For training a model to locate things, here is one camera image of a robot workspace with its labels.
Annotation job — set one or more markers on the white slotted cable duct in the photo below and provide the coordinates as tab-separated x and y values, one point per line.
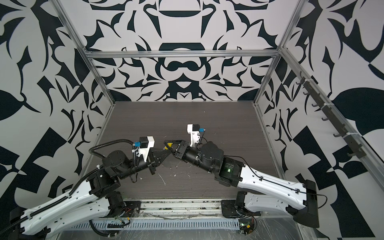
174	224

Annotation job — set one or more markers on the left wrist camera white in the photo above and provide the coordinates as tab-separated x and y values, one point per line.
143	147

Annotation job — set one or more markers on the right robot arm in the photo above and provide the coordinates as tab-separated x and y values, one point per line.
300	199

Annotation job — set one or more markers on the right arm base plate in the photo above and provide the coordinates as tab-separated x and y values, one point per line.
234	209

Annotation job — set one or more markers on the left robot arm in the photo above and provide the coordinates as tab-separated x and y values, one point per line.
93	196

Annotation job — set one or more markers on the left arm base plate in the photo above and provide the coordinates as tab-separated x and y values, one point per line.
126	209

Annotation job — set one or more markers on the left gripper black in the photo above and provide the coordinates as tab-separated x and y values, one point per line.
152	159

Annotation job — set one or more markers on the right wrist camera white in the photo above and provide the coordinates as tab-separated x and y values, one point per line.
196	134

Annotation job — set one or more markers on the black wall hook rail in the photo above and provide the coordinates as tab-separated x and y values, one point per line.
333	115

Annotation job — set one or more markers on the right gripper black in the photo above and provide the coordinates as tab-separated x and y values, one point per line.
185	150

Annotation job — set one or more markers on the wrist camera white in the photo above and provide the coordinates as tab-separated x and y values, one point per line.
196	134
143	147

